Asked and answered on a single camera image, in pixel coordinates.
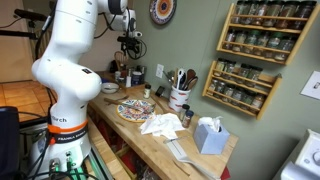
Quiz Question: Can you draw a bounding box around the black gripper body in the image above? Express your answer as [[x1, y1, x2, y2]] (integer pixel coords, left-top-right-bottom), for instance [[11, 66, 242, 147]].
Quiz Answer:
[[120, 35, 140, 48]]

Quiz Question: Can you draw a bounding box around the small black-capped spice jar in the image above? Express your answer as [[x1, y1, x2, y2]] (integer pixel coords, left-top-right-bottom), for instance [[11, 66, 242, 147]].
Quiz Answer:
[[143, 83, 152, 100]]

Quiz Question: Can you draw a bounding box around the spice jar black lid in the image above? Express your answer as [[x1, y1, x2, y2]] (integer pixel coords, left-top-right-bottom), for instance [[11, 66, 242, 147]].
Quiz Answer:
[[179, 103, 191, 122]]

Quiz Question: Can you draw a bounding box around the spice jar blue lid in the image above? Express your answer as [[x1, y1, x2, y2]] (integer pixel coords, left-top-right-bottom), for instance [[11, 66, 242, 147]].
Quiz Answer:
[[182, 109, 195, 129]]

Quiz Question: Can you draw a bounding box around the glass spice jar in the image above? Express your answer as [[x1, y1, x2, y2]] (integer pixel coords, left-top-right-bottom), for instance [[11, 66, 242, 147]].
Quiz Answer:
[[254, 32, 270, 56], [251, 93, 266, 113], [215, 80, 227, 98], [214, 58, 228, 77], [247, 65, 264, 88], [254, 0, 270, 27], [233, 30, 248, 53], [245, 0, 260, 26], [277, 1, 299, 30], [231, 87, 246, 105], [291, 0, 318, 31], [237, 63, 252, 84], [266, 33, 284, 58], [234, 0, 249, 25], [223, 83, 236, 101], [244, 30, 260, 54], [241, 90, 256, 108], [209, 78, 219, 95], [264, 0, 284, 28], [223, 60, 237, 80], [224, 29, 238, 51], [275, 35, 297, 62]]

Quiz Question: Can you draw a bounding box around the wooden spice rack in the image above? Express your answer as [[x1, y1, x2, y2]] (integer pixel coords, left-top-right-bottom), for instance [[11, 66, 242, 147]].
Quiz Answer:
[[216, 2, 320, 66], [202, 59, 283, 121]]

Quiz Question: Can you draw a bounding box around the tall silver lid jar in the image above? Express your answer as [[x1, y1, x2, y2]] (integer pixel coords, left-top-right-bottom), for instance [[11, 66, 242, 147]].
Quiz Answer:
[[140, 65, 148, 84]]

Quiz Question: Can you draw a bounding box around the salt canister white lid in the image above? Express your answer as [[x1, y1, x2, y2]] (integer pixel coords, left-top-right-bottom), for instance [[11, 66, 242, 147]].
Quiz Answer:
[[130, 70, 144, 87]]

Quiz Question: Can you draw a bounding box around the glass shaker metal cap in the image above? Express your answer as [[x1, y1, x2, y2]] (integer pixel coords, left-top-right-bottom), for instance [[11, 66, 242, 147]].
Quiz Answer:
[[125, 68, 133, 88]]

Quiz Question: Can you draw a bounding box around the white ceramic bowl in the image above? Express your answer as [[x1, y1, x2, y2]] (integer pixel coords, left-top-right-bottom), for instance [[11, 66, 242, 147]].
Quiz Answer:
[[100, 82, 120, 95]]

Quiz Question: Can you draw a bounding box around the metal serving spoon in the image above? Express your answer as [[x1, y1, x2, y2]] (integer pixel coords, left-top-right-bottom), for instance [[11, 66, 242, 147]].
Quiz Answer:
[[163, 70, 175, 86]]

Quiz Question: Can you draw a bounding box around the black kitchen timer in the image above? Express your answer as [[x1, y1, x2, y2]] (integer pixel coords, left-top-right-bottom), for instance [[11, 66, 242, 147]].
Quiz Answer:
[[155, 85, 166, 98]]

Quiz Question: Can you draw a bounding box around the white slotted spoon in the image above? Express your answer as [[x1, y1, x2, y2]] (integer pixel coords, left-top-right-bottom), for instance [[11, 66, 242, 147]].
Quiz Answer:
[[175, 68, 186, 90]]

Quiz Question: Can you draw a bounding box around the wooden rolling pin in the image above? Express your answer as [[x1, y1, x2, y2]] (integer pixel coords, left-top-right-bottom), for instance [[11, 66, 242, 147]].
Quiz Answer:
[[150, 94, 169, 114]]

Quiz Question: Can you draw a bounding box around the wooden spoon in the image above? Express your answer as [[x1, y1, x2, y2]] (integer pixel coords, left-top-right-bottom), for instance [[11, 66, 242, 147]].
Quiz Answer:
[[185, 68, 198, 84], [187, 76, 199, 91]]

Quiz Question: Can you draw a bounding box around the colourful patterned plate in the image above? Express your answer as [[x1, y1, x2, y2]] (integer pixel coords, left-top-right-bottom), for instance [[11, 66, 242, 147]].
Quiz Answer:
[[116, 98, 157, 124]]

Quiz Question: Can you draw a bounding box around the white red-striped utensil crock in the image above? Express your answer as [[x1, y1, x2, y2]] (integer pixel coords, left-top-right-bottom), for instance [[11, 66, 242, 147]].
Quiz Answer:
[[168, 84, 192, 113]]

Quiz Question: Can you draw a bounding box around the crumpled white cloth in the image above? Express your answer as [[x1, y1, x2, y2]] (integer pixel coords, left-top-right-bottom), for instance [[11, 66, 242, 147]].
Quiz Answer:
[[139, 112, 186, 140]]

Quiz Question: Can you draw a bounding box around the black tripod bar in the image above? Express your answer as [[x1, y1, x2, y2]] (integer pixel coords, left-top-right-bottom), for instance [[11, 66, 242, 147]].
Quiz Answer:
[[0, 8, 48, 39]]

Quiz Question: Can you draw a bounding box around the white plastic spatula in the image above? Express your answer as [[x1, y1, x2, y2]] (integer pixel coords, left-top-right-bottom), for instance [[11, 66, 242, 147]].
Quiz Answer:
[[166, 139, 221, 180]]

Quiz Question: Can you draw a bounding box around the grey-blue tissue box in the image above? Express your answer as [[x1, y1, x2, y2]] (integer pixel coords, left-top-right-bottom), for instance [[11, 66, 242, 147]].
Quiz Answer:
[[193, 115, 231, 155]]

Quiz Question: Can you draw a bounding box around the black chair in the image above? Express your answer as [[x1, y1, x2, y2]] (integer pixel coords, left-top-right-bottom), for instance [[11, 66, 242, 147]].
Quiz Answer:
[[0, 106, 20, 180]]

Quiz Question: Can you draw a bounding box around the white stove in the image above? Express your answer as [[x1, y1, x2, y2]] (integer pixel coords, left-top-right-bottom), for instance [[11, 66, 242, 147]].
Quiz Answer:
[[273, 129, 320, 180]]

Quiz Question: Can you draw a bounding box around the white wall outlet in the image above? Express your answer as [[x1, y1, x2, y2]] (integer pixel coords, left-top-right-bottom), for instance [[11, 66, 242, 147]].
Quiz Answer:
[[155, 63, 165, 79]]

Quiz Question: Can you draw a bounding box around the decorative wall plate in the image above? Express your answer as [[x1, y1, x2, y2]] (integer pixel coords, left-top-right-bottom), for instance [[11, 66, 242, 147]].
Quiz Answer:
[[148, 0, 178, 26]]

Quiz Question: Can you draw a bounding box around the aluminium base frame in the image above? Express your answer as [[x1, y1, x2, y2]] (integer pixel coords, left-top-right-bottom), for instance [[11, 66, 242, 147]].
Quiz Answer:
[[19, 146, 114, 180]]

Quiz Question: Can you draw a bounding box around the white light switch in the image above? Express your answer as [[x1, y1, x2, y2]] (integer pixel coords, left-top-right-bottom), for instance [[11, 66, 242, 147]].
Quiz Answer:
[[299, 70, 320, 101]]

